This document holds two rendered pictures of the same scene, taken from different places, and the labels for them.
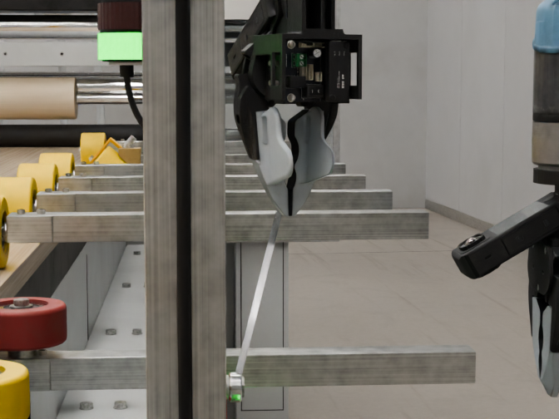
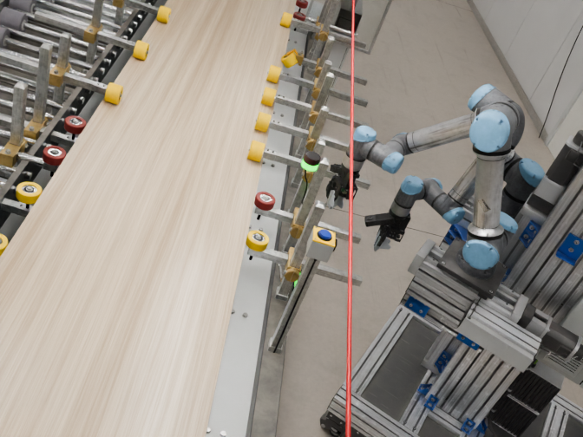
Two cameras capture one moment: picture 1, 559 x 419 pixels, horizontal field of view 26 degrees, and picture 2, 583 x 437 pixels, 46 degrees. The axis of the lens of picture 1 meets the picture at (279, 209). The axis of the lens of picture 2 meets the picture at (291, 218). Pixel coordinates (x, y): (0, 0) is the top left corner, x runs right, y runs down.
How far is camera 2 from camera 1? 176 cm
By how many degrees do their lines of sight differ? 30
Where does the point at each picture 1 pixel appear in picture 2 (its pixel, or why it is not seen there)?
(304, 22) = (346, 185)
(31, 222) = (270, 155)
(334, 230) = not seen: hidden behind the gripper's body
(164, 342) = (298, 290)
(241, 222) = not seen: hidden behind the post
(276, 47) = (338, 187)
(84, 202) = (283, 128)
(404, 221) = (363, 184)
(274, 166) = (330, 202)
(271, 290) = (336, 62)
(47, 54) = not seen: outside the picture
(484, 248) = (370, 222)
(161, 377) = (296, 294)
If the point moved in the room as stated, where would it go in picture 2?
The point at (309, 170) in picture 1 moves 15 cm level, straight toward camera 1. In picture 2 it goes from (337, 202) to (333, 225)
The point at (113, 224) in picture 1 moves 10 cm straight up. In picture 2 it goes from (290, 161) to (298, 141)
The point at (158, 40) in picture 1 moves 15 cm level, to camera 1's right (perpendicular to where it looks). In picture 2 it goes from (311, 261) to (357, 277)
